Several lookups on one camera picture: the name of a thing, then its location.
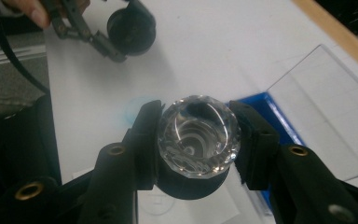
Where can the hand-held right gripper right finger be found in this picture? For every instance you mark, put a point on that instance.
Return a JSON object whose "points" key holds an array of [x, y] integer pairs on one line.
{"points": [[292, 180]]}

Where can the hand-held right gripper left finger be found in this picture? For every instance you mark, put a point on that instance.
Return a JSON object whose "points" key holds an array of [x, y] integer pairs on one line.
{"points": [[115, 180]]}

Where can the black round stamp cap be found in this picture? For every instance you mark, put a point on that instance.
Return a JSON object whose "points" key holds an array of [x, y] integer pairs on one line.
{"points": [[133, 34]]}

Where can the blue ink pad clear case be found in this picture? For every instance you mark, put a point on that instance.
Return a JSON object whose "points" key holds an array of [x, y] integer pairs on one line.
{"points": [[279, 118]]}

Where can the white table cover board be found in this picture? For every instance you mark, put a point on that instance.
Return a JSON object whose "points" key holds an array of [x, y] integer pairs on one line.
{"points": [[214, 46]]}

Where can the aluminium floor rail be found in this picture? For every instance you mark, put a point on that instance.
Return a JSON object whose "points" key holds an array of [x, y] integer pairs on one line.
{"points": [[21, 55]]}

